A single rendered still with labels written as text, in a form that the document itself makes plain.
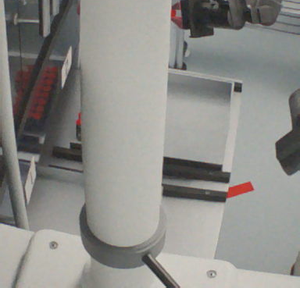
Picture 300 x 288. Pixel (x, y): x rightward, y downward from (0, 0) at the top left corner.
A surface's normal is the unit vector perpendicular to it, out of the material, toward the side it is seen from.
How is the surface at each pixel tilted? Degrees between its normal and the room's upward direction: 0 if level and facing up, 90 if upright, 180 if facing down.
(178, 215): 0
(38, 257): 0
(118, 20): 90
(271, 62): 0
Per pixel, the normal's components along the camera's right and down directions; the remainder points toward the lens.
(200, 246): 0.03, -0.66
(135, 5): 0.19, 0.74
